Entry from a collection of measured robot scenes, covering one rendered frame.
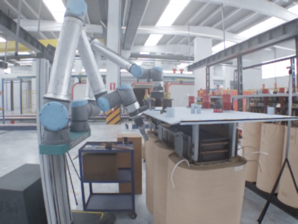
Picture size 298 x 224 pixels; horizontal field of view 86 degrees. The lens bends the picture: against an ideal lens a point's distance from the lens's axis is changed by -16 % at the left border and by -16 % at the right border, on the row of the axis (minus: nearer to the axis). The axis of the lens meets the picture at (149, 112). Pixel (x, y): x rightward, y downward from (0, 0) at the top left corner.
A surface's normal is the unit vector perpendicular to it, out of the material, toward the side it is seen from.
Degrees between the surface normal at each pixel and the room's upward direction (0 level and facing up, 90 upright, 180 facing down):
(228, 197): 90
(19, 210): 90
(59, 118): 95
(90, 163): 90
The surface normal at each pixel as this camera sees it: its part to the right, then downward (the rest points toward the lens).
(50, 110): 0.43, 0.14
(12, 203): 0.04, 0.06
